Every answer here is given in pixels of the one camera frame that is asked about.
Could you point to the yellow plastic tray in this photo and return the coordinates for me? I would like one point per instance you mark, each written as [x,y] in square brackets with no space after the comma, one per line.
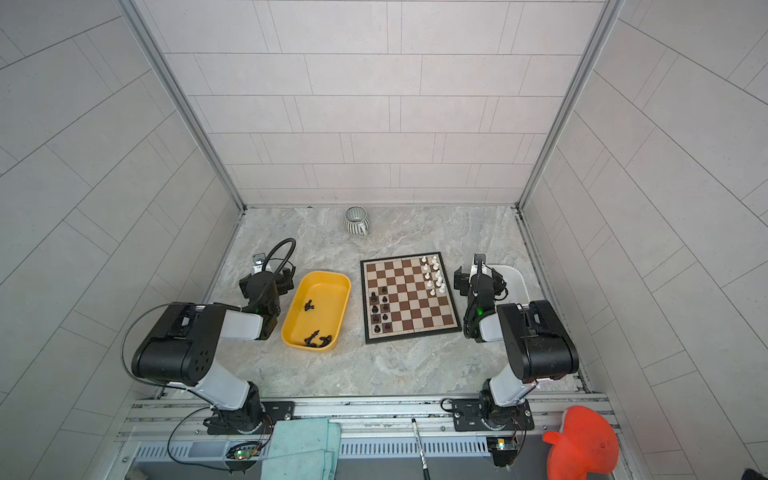
[329,292]

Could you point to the red plastic funnel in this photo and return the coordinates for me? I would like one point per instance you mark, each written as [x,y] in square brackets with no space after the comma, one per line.
[586,443]

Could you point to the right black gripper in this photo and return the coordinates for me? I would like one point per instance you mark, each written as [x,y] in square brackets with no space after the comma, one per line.
[464,283]

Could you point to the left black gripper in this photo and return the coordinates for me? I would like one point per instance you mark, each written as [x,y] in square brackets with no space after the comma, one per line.
[282,283]

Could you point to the brown white chessboard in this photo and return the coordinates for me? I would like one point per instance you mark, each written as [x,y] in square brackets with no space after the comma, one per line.
[413,312]

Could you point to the black chess pieces on board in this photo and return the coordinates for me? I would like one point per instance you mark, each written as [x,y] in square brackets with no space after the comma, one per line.
[379,310]

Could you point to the white ribbed ceramic cup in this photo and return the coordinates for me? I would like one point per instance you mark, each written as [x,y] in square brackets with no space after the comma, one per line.
[357,221]

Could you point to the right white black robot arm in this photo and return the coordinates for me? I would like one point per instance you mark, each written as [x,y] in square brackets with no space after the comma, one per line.
[538,347]

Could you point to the black chess pieces pile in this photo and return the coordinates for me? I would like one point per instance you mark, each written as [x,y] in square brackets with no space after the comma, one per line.
[315,340]

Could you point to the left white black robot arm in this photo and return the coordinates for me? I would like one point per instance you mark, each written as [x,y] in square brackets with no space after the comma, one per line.
[179,352]

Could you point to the white chess pieces on board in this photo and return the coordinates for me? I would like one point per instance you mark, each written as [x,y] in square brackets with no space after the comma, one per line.
[432,275]

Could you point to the white plastic tray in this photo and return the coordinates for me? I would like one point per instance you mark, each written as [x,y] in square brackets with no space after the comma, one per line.
[509,286]

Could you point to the black pen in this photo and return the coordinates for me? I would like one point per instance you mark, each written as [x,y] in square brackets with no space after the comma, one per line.
[420,450]

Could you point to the aluminium rail frame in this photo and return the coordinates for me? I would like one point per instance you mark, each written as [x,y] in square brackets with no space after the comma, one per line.
[172,432]

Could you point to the green cloth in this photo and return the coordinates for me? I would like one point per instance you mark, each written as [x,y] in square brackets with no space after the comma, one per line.
[303,449]

